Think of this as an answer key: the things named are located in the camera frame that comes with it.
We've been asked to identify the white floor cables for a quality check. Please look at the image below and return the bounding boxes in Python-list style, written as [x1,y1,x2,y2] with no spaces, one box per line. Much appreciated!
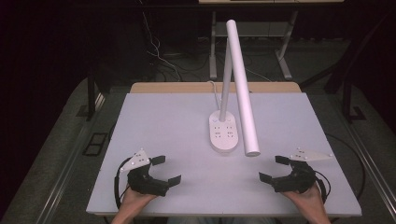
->
[140,0,182,82]

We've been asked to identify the grey metal table frame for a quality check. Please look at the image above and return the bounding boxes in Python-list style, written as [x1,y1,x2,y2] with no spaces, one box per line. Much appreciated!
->
[208,10,299,81]

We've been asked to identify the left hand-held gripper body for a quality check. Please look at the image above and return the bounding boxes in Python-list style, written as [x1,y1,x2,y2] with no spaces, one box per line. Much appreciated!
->
[119,148,171,198]

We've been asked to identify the black metal stand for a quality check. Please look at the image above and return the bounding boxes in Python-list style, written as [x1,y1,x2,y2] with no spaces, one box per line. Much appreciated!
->
[76,74,107,122]
[299,12,368,124]

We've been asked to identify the long black floor cable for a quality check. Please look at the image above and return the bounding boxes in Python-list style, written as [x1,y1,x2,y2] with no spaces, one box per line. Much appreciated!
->
[324,133,366,201]

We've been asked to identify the white desk lamp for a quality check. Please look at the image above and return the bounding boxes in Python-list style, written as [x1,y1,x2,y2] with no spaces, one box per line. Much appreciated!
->
[208,19,262,157]

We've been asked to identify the aluminium floor rail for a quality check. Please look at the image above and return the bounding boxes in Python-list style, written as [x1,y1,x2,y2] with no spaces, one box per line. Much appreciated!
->
[33,92,106,224]
[337,119,396,216]

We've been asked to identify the person's left hand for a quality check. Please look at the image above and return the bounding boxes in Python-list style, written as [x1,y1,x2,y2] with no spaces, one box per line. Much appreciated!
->
[119,186,159,217]

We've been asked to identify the black floor frame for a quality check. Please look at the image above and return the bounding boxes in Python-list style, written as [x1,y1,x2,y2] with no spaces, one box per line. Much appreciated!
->
[81,132,108,157]

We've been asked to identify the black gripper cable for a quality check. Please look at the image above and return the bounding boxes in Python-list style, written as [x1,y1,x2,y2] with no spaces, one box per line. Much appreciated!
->
[113,157,134,210]
[313,170,332,203]

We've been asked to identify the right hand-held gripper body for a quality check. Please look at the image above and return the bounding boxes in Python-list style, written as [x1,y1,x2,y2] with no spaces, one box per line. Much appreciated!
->
[271,147,334,194]

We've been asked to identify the person's right hand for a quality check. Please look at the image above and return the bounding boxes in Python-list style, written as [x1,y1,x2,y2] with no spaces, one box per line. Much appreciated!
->
[280,182,325,217]

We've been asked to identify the white lamp cable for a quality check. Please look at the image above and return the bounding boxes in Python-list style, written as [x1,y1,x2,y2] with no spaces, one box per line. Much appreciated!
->
[207,79,223,110]

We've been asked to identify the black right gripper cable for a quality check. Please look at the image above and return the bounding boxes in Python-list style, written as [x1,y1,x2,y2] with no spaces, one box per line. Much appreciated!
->
[313,170,332,203]

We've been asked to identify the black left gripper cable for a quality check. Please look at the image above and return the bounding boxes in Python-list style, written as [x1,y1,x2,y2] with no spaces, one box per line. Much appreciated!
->
[113,157,134,210]

